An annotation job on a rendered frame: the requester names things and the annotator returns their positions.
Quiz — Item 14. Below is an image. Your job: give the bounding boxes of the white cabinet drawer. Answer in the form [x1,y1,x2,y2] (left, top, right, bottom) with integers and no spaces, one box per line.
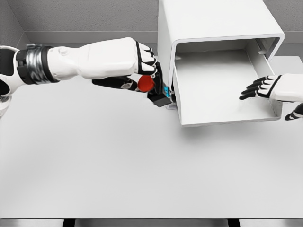
[173,48,284,129]

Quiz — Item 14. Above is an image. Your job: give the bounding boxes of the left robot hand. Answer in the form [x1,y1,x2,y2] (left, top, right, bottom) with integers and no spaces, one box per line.
[80,37,164,92]

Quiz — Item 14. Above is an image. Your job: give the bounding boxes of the white tabletop storage cabinet shell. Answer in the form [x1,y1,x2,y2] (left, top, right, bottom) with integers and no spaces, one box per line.
[157,0,286,111]

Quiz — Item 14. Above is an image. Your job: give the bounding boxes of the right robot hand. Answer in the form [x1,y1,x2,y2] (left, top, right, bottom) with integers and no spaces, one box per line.
[238,73,303,122]

